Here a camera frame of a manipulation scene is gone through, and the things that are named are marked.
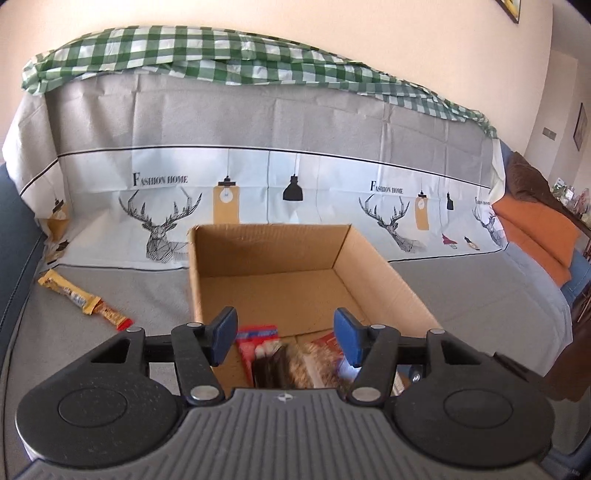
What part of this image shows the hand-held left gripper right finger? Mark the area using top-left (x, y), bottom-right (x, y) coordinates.
top-left (333, 307), bottom-right (498, 408)

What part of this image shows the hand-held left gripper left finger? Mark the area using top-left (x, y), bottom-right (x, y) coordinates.
top-left (90, 306), bottom-right (239, 408)

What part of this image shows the green label rice crispy pack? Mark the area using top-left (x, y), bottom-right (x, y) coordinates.
top-left (236, 324), bottom-right (281, 389)

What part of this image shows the clear puffed grain bar packet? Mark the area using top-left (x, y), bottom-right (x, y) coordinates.
top-left (277, 344), bottom-right (341, 391)

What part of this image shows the cardboard box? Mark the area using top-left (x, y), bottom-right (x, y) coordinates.
top-left (187, 223), bottom-right (443, 394)

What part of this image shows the red orange snack bar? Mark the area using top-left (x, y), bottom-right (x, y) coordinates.
top-left (92, 300), bottom-right (136, 332)

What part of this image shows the yellow candy packet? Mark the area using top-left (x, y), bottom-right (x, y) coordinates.
top-left (38, 270), bottom-right (102, 316)

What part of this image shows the deer printed cloth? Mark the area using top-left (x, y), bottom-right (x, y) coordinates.
top-left (2, 71), bottom-right (509, 271)

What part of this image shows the orange cushion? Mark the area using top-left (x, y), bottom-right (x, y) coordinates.
top-left (491, 196), bottom-right (581, 285)

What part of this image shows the brown wooden furniture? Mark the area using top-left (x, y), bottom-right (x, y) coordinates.
top-left (544, 277), bottom-right (591, 403)

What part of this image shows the dark blue sofa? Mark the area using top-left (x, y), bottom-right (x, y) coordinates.
top-left (0, 161), bottom-right (48, 334)

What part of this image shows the brown blanket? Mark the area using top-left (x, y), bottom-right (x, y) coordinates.
top-left (505, 150), bottom-right (591, 234)

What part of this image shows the green checked cloth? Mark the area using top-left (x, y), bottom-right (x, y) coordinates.
top-left (21, 25), bottom-right (500, 140)

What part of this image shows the small framed wall picture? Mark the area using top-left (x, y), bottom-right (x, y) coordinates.
top-left (573, 102), bottom-right (588, 151)

